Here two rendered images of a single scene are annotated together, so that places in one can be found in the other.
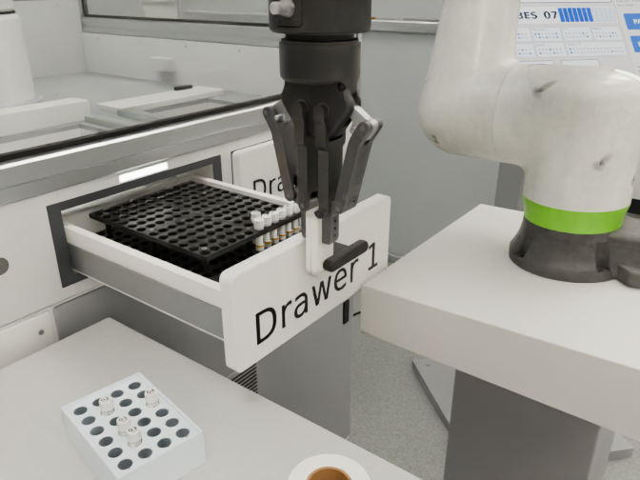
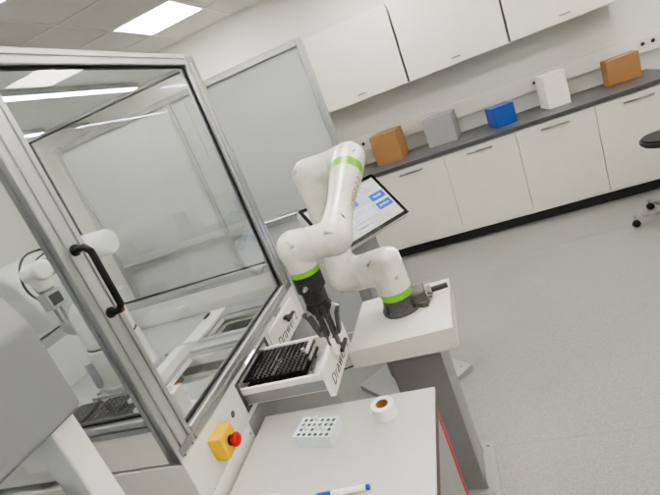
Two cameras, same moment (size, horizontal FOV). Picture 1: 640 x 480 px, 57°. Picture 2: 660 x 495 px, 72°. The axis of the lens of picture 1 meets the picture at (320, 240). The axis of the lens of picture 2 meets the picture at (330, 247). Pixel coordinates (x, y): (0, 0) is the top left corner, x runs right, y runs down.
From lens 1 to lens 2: 90 cm
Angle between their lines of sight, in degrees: 19
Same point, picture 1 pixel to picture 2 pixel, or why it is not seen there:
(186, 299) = (305, 385)
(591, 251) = (408, 302)
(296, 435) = (361, 405)
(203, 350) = not seen: hidden behind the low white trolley
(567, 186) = (391, 288)
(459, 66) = (338, 266)
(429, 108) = (335, 283)
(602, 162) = (396, 276)
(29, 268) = (239, 411)
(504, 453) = (420, 384)
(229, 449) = (346, 418)
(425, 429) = not seen: hidden behind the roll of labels
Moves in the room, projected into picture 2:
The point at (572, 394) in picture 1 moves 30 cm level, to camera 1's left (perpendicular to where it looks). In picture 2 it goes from (425, 348) to (351, 396)
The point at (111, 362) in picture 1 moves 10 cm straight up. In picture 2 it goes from (285, 425) to (272, 400)
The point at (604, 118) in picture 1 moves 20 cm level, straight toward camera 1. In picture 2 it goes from (390, 265) to (397, 287)
